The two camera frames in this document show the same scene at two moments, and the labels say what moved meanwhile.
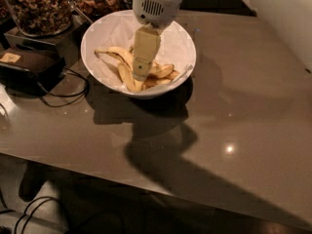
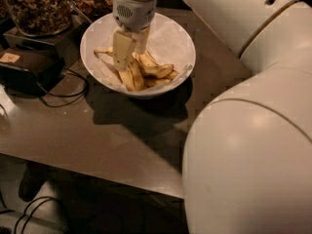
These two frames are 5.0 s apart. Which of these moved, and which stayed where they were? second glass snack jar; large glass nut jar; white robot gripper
Moved: white robot gripper
Stayed: second glass snack jar; large glass nut jar
